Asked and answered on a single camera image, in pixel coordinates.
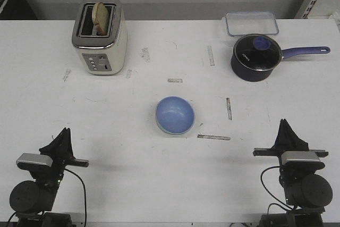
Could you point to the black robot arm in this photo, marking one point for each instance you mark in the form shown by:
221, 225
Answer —
306, 193
33, 200

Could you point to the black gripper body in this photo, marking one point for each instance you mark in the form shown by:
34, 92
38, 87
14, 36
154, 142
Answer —
278, 149
59, 157

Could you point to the green bowl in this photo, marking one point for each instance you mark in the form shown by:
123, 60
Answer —
175, 128

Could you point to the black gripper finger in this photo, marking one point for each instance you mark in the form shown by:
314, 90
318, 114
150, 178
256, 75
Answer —
58, 141
280, 139
68, 143
293, 141

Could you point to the dark blue saucepan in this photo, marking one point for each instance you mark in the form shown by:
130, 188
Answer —
255, 76

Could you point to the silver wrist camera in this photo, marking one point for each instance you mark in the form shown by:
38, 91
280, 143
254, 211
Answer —
34, 159
299, 157

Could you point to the slice of toasted bread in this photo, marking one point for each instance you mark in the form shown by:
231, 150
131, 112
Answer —
100, 18

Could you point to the cream and chrome toaster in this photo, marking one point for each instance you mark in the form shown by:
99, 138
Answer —
101, 55

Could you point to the blue bowl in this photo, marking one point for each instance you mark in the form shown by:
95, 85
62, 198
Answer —
174, 109

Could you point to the glass lid with blue knob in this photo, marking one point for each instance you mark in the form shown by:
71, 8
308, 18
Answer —
258, 52

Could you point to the clear plastic food container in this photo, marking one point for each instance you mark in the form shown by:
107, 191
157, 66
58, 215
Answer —
243, 23

